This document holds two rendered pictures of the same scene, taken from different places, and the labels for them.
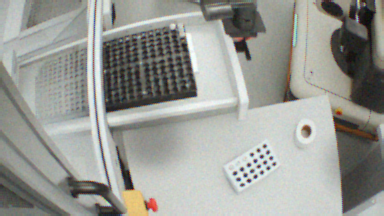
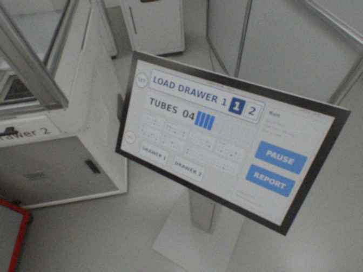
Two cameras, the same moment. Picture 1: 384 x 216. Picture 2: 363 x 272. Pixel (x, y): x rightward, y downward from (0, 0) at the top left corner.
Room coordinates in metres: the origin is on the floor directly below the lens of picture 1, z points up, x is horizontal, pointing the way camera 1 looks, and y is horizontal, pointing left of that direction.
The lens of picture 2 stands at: (1.55, -0.26, 1.52)
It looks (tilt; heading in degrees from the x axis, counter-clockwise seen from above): 54 degrees down; 96
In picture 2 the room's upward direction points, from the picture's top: 6 degrees counter-clockwise
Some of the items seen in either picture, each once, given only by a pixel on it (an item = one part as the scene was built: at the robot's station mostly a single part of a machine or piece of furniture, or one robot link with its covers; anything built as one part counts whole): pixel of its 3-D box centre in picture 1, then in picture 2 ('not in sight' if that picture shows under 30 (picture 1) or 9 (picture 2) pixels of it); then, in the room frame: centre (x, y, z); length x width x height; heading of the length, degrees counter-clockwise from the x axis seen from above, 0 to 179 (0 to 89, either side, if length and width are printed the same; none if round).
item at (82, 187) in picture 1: (101, 201); not in sight; (0.10, 0.11, 1.45); 0.05 x 0.03 x 0.19; 100
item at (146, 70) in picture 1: (141, 68); not in sight; (0.54, 0.11, 0.87); 0.22 x 0.18 x 0.06; 100
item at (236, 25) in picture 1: (243, 17); not in sight; (0.61, -0.12, 1.01); 0.10 x 0.07 x 0.07; 99
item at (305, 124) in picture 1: (305, 133); not in sight; (0.40, -0.30, 0.78); 0.07 x 0.07 x 0.04
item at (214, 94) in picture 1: (138, 70); not in sight; (0.54, 0.12, 0.86); 0.40 x 0.26 x 0.06; 100
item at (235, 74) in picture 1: (228, 53); not in sight; (0.57, -0.09, 0.87); 0.29 x 0.02 x 0.11; 10
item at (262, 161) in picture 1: (252, 167); not in sight; (0.32, -0.14, 0.78); 0.12 x 0.08 x 0.04; 120
